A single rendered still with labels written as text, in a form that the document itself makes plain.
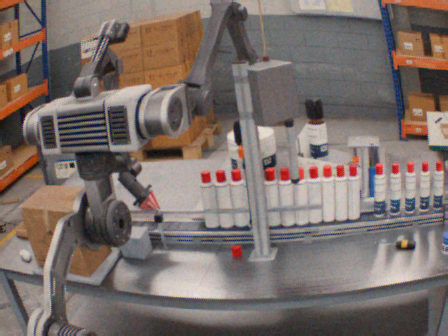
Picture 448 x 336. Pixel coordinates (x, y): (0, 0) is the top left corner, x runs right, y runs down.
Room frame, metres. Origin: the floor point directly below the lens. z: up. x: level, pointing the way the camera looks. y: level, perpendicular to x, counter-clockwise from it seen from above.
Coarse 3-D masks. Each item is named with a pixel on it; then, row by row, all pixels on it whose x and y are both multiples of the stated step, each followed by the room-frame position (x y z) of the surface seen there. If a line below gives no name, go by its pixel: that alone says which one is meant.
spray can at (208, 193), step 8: (208, 176) 2.17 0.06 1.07; (200, 184) 2.18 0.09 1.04; (208, 184) 2.17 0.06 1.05; (208, 192) 2.16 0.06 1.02; (208, 200) 2.16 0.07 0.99; (216, 200) 2.18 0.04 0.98; (208, 208) 2.16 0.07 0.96; (216, 208) 2.17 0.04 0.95; (208, 216) 2.16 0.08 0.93; (216, 216) 2.17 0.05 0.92; (208, 224) 2.17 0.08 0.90; (216, 224) 2.16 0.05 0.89
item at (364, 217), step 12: (360, 216) 2.04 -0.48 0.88; (372, 216) 2.01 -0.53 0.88; (384, 216) 1.99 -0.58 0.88; (396, 216) 1.96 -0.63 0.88; (408, 216) 1.94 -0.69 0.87; (156, 228) 2.22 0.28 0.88; (168, 228) 2.21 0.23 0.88; (180, 228) 2.20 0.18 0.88; (192, 228) 2.19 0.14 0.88; (204, 228) 2.17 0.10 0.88; (216, 228) 2.16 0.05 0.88; (228, 228) 2.15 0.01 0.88; (240, 228) 2.14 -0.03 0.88; (276, 228) 2.09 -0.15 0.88; (288, 228) 2.07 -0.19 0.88; (300, 228) 2.06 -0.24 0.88
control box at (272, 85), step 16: (256, 64) 2.04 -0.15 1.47; (272, 64) 2.02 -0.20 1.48; (288, 64) 2.03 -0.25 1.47; (256, 80) 1.95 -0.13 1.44; (272, 80) 1.98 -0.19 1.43; (288, 80) 2.03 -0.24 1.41; (256, 96) 1.95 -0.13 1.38; (272, 96) 1.97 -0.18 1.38; (288, 96) 2.02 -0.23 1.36; (256, 112) 1.96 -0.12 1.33; (272, 112) 1.96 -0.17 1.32; (288, 112) 2.01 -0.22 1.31
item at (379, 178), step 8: (376, 168) 2.00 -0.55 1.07; (376, 176) 2.00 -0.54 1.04; (384, 176) 1.99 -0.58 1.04; (376, 184) 1.99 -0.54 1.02; (384, 184) 1.99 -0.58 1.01; (376, 192) 1.99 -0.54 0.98; (384, 192) 1.99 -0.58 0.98; (376, 200) 1.99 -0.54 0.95; (384, 200) 1.99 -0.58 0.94; (376, 208) 1.99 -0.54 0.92; (384, 208) 1.99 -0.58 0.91; (376, 216) 1.99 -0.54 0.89
